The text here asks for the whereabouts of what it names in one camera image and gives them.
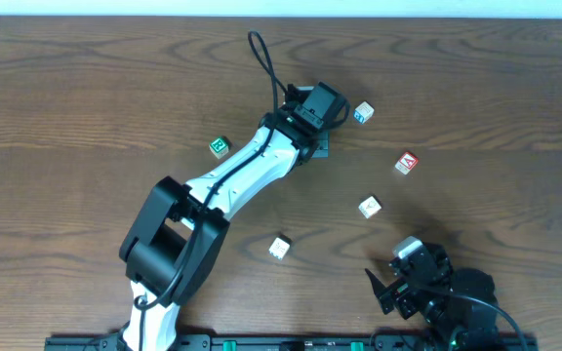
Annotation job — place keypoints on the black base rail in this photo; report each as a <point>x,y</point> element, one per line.
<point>388,341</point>

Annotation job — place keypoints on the red letter A block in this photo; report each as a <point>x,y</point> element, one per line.
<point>406,163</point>

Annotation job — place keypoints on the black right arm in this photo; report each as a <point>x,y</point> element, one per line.
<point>459,305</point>

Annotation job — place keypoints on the green letter R block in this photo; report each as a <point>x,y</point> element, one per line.
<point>220,147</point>

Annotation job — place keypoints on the plain white wooden block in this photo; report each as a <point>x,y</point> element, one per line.
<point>279,247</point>

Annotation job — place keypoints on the white block orange letter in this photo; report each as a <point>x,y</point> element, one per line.
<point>369,206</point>

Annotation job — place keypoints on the white block blue side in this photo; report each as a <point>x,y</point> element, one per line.
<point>363,112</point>

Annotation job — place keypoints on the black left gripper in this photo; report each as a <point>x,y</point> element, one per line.
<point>320,147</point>

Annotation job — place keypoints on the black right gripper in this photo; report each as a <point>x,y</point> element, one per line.
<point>391,292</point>

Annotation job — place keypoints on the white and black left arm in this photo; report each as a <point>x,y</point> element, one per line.
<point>177,235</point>

